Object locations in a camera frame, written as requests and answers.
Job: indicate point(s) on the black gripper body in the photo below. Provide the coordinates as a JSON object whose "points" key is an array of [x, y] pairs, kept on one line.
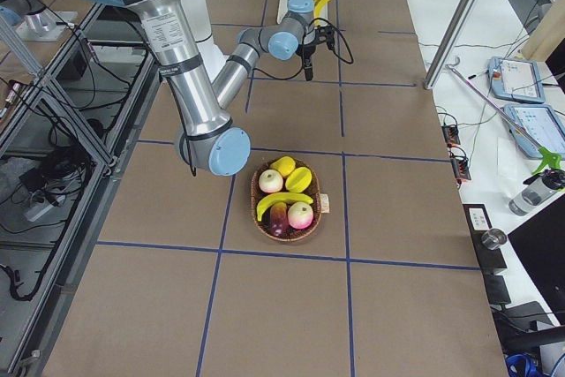
{"points": [[308, 48]]}

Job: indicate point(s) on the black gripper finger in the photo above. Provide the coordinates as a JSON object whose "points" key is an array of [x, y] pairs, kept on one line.
{"points": [[308, 68], [326, 35]]}

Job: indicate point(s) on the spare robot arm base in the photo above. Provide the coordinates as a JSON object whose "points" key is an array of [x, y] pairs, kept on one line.
{"points": [[32, 18]]}

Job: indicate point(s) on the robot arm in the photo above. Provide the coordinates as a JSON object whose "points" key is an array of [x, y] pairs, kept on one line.
{"points": [[204, 82]]}

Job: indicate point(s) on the brown wicker basket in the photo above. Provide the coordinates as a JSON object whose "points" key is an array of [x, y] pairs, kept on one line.
{"points": [[291, 234]]}

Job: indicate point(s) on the basket paper tag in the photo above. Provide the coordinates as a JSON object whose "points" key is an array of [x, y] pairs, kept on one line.
{"points": [[324, 203]]}

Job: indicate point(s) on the white bear tray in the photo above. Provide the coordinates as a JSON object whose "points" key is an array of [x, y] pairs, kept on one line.
{"points": [[284, 2]]}

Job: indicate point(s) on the yellow pear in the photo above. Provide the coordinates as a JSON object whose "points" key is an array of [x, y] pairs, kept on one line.
{"points": [[284, 166]]}

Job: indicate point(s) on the yellow starfruit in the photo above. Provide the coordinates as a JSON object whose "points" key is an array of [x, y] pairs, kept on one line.
{"points": [[298, 180]]}

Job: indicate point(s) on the red green apple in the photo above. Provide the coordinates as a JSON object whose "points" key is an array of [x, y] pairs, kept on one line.
{"points": [[300, 215]]}

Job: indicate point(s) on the dark purple plum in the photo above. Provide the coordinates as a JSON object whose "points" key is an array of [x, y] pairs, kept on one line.
{"points": [[278, 219]]}

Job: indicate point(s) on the upper orange circuit module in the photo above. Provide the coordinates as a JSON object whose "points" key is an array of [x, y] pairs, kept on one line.
{"points": [[451, 135]]}

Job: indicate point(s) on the orange circuit module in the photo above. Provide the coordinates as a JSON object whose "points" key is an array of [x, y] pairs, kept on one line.
{"points": [[460, 167], [451, 135]]}

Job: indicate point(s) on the lower orange circuit module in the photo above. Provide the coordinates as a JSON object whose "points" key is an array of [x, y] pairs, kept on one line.
{"points": [[460, 167]]}

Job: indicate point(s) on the upper teach pendant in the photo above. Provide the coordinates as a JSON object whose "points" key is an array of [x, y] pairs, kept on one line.
{"points": [[516, 80]]}

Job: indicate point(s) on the teach pendant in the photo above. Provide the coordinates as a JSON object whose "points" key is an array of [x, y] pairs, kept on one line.
{"points": [[516, 80], [541, 122]]}

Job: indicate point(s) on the lower teach pendant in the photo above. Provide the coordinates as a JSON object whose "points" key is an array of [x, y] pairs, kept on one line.
{"points": [[541, 122]]}

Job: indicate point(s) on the small steel cup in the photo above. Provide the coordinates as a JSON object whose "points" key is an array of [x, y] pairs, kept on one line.
{"points": [[493, 239]]}

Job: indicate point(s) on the clear water bottle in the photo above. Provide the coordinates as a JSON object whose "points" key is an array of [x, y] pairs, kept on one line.
{"points": [[537, 190]]}

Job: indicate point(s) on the black laptop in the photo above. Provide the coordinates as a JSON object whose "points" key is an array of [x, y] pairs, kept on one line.
{"points": [[539, 245]]}

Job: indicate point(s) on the aluminium frame post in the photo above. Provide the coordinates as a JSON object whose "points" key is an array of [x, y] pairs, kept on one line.
{"points": [[449, 39]]}

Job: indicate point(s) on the aluminium frame rack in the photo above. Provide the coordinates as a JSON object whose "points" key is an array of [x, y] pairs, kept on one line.
{"points": [[79, 106]]}

